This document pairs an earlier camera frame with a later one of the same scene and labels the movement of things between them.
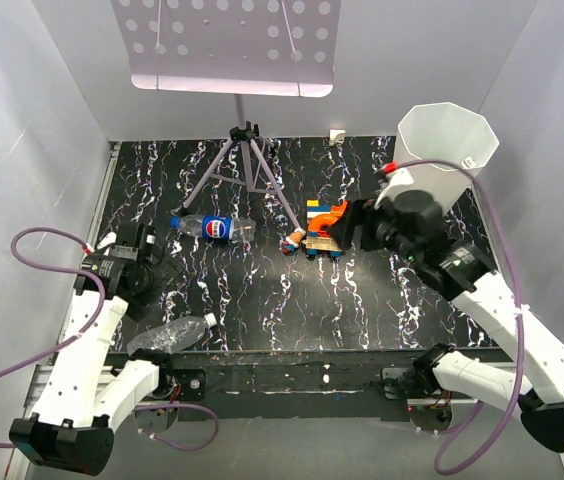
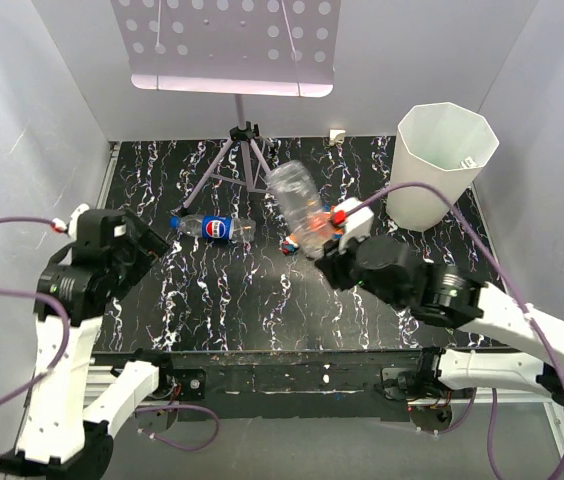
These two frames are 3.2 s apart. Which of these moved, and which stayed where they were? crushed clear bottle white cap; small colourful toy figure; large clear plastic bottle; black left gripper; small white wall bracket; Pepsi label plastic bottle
Moved: black left gripper; crushed clear bottle white cap
Stayed: small colourful toy figure; large clear plastic bottle; small white wall bracket; Pepsi label plastic bottle
